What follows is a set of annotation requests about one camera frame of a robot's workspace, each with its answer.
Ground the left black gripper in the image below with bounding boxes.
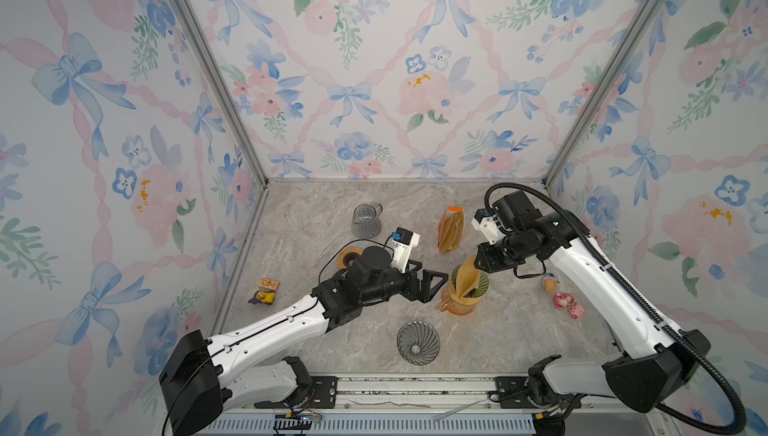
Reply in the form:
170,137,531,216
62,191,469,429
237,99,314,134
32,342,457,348
359,259,447,309

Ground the orange glass carafe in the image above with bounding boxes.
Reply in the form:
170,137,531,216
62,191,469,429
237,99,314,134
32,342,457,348
438,292,480,316

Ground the brown paper coffee filter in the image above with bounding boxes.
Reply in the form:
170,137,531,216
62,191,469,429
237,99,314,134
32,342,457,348
450,256,482,303

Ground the clear grey glass dripper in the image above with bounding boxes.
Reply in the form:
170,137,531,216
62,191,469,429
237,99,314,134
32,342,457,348
396,321,441,366

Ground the green glass dripper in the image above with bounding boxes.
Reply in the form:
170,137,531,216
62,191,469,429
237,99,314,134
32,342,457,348
450,266,489,299

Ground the orange coffee filter packet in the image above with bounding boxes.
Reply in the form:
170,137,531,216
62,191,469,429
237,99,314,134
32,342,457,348
438,207,465,254

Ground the clear grey glass pitcher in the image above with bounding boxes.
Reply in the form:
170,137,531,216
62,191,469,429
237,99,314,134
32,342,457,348
351,203,383,239

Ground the wooden dripper ring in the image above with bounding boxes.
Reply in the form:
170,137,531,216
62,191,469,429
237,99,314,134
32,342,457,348
335,246,365,270

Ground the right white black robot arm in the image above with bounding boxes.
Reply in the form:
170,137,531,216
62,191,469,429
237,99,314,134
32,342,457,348
472,191,711,413

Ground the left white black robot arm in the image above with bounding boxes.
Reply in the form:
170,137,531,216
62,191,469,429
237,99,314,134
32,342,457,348
158,247,450,435

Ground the small ice cream cone toy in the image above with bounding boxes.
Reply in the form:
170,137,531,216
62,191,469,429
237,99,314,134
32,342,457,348
542,275,558,295

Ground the small pink toy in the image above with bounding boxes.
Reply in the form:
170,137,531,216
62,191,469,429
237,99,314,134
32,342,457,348
553,292,585,320

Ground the small orange yellow toy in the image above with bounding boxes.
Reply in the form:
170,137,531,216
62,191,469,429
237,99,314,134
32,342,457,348
248,278,280,305

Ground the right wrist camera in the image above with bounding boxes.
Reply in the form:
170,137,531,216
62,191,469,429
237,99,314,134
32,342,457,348
471,209,504,245

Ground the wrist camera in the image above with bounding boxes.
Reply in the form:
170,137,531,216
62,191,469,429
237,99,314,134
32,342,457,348
471,209,504,245
391,227,420,274

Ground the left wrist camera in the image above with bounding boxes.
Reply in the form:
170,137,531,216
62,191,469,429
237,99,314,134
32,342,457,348
391,227,420,274

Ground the aluminium frame rail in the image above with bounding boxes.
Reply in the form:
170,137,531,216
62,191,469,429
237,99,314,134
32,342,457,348
201,374,681,435

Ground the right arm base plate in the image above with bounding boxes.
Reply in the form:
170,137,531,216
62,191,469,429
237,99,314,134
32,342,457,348
489,376,536,409

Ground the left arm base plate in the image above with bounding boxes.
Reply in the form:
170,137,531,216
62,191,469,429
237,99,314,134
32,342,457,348
253,376,339,411

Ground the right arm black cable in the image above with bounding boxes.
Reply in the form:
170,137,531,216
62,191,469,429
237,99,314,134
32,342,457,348
483,182,747,436

